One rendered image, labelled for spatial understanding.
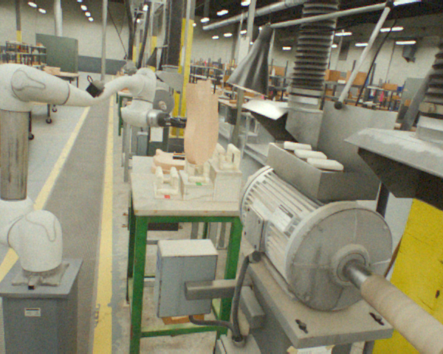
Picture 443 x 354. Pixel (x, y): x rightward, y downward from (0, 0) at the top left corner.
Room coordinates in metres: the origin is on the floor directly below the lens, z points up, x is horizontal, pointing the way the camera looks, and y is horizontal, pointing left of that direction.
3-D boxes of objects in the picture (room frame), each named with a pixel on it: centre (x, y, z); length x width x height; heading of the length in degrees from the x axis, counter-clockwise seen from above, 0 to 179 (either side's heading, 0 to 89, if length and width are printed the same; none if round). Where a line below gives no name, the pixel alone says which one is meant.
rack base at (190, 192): (1.98, 0.17, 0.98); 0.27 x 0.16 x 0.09; 16
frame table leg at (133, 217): (2.19, 0.56, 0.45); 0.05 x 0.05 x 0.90; 18
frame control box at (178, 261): (0.90, 0.04, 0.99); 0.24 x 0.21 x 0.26; 18
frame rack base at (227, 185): (2.02, 0.02, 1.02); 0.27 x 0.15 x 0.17; 16
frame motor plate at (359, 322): (0.83, -0.24, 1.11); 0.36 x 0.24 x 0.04; 18
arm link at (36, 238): (1.36, 0.73, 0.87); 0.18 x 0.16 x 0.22; 61
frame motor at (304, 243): (0.89, -0.21, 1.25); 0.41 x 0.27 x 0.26; 18
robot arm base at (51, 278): (1.34, 0.72, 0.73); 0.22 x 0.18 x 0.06; 11
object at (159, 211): (2.01, 0.24, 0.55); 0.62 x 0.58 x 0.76; 18
